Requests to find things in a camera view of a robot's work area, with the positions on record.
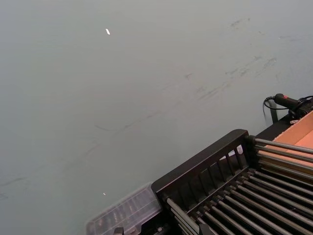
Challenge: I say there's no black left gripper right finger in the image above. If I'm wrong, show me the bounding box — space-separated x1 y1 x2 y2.
199 223 212 235

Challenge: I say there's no clear plastic case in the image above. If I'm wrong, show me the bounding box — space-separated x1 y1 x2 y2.
85 182 162 235

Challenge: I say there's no black rack with steel bars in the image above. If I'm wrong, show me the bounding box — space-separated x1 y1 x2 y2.
151 129 313 235

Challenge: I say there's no shallow brown cardboard tray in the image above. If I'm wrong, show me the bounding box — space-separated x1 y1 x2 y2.
258 110 313 172

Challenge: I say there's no plain pale wall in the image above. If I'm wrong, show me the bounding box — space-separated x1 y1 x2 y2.
0 0 313 235

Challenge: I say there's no thin black tool cable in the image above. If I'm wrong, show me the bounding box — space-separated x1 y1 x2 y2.
263 95 277 121

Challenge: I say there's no black corded tool red switch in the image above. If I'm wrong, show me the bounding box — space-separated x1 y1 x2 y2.
273 93 313 120

